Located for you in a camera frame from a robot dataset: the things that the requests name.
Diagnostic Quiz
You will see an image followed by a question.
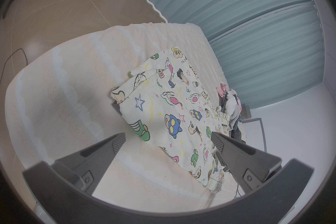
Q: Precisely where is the grey bedside table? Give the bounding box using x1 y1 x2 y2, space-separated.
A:
241 103 253 120

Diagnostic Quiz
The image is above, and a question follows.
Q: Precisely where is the pile of clothes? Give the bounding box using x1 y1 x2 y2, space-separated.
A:
216 82 246 134

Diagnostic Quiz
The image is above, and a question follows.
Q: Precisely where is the thin black cable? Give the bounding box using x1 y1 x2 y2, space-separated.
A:
0 48 28 81

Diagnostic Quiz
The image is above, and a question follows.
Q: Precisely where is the white printed pyjama top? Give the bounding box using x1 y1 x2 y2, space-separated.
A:
110 47 233 194

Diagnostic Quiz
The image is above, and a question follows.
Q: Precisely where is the bed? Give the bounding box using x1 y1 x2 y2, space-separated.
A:
5 22 268 211

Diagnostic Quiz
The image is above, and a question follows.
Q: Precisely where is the black garment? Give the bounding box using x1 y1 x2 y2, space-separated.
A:
230 127 247 142

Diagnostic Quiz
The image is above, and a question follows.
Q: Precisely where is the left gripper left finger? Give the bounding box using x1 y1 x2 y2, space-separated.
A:
52 132 127 197

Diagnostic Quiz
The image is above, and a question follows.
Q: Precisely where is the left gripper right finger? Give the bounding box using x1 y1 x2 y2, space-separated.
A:
211 131 283 196

